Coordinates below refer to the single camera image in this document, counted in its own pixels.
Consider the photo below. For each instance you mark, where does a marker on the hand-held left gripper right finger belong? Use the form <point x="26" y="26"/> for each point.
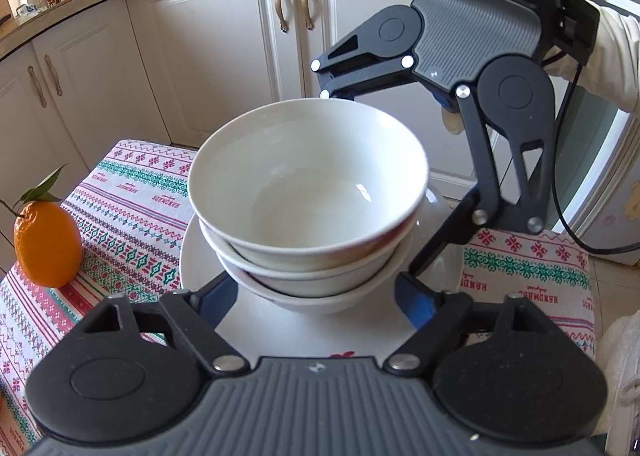
<point x="415" y="301"/>

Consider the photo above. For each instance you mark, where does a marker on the person's white fleece clothing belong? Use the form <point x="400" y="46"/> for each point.
<point x="622" y="386"/>

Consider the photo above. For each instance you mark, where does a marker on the orange with leafy stem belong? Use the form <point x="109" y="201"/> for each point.
<point x="47" y="246"/>

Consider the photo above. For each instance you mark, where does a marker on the white refrigerator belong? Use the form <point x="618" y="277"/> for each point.
<point x="610" y="176"/>

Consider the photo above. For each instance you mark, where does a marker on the white bowl pink floral print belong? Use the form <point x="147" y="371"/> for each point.
<point x="300" y="176"/>
<point x="320" y="305"/>
<point x="310" y="286"/>

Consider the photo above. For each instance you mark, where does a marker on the white kitchen cabinets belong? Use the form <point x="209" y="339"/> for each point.
<point x="215" y="61"/>

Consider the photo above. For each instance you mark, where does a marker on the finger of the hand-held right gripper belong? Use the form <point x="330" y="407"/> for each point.
<point x="445" y="242"/>
<point x="350" y="61"/>

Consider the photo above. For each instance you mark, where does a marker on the patterned red green tablecloth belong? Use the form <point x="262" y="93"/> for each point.
<point x="130" y="216"/>

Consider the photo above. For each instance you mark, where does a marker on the white floral plate with stain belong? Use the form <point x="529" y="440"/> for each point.
<point x="280" y="331"/>

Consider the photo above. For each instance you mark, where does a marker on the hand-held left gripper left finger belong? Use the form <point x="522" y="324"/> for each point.
<point x="220" y="296"/>

